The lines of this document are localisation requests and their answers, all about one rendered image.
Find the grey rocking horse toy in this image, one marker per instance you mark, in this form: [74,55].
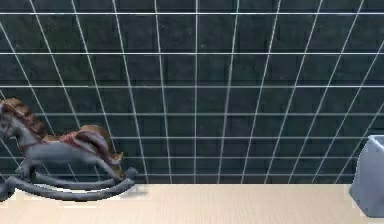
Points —
[53,151]

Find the pale blue bin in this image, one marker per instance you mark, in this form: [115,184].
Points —
[370,180]

